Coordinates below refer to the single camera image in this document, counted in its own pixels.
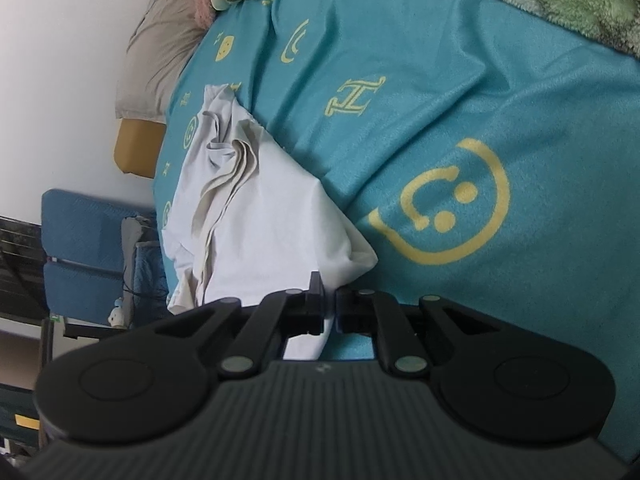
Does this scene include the blue chair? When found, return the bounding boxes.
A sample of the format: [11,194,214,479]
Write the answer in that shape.
[41,189,160,328]

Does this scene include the teal smiley print bedsheet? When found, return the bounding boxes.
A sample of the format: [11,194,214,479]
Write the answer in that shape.
[152,0,640,466]

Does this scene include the white shirt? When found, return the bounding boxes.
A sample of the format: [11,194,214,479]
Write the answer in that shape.
[161,84,379,362]

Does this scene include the yellow headboard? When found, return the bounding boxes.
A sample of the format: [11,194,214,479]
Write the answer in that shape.
[114,117,166,179]

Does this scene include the black slatted rack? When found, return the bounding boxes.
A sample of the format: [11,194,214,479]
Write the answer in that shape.
[0,216,49,317]

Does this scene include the grey cloth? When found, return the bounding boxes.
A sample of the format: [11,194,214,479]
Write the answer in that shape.
[121,216,153,311]

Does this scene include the small white toy figure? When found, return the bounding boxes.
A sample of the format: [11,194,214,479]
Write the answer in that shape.
[109,299,134,329]

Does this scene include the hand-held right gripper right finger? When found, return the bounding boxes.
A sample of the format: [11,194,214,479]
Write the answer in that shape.
[335,286,502,380]

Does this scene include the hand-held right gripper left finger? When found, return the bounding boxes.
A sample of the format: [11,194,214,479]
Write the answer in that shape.
[151,271,326,380]

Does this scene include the grey pillow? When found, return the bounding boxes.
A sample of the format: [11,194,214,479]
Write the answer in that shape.
[115,0,208,124]

